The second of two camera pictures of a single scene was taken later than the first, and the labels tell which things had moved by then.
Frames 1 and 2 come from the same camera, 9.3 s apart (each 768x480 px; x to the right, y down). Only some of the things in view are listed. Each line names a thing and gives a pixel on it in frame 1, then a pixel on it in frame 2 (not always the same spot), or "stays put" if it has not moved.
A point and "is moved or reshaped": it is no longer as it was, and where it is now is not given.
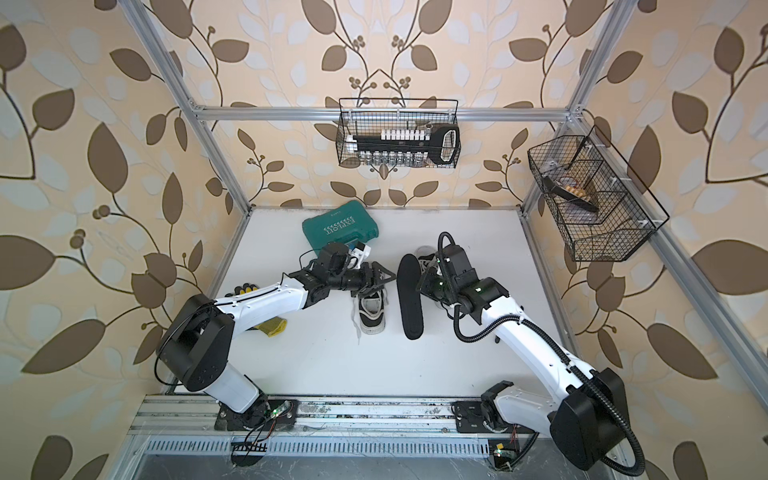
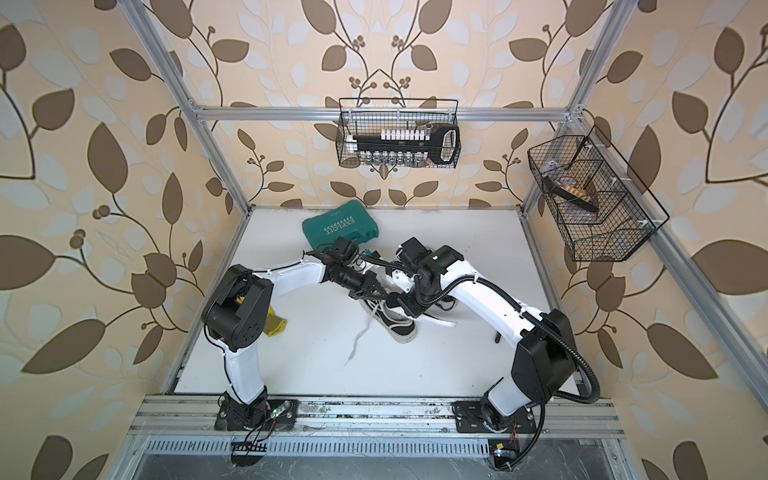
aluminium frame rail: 195,416 stays put
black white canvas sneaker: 369,313 is moved or reshaped
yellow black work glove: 273,326 stays put
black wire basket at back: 398,133 stays put
